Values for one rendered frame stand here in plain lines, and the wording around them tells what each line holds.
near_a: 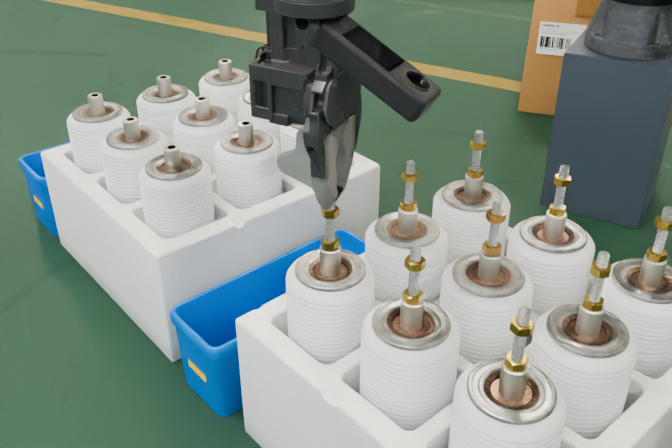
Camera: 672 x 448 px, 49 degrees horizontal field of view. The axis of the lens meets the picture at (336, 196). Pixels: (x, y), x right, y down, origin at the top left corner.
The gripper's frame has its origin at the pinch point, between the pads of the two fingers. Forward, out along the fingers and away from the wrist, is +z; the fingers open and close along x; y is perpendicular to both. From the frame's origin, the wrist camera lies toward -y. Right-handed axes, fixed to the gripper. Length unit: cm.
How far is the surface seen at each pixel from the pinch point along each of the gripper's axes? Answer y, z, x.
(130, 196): 39.1, 16.4, -11.7
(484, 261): -14.3, 6.9, -5.6
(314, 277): 1.4, 9.1, 2.2
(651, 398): -32.7, 16.4, -3.9
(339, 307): -2.3, 10.7, 3.7
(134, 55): 115, 34, -99
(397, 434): -12.2, 16.4, 11.5
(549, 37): 1, 16, -110
